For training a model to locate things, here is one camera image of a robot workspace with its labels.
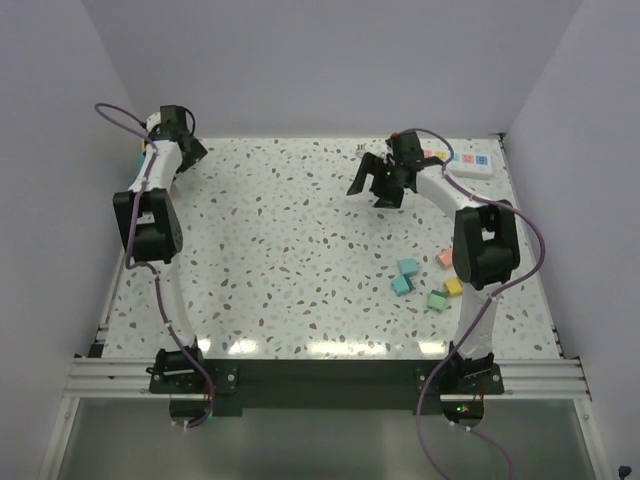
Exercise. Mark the teal plug adapter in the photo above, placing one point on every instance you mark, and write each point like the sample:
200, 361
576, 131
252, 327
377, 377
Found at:
402, 285
408, 267

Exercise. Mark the salmon plug adapter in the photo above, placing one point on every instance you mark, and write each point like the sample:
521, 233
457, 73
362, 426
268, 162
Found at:
445, 259

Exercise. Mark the aluminium frame rail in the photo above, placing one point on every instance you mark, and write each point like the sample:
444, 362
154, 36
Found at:
558, 379

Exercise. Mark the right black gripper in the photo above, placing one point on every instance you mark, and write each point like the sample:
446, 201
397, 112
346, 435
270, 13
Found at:
370, 164

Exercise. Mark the green plug adapter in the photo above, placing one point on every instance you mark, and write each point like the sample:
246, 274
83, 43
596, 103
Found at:
437, 301

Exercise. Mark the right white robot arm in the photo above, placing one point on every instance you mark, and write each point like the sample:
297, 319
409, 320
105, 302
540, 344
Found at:
485, 246

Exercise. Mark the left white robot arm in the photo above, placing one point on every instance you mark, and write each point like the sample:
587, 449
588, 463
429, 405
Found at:
151, 233

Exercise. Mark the pink cube plug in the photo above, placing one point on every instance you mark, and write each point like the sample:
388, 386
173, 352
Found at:
175, 191

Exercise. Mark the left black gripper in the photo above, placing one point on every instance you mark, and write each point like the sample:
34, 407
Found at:
197, 152

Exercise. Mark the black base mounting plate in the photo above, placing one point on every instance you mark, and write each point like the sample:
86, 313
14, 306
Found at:
228, 387

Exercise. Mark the white power strip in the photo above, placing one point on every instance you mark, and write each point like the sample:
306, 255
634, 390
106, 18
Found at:
468, 164

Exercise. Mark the teal triangular socket block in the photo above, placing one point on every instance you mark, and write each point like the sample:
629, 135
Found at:
140, 163

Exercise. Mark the yellow plug adapter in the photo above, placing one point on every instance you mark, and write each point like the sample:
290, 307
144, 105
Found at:
453, 287

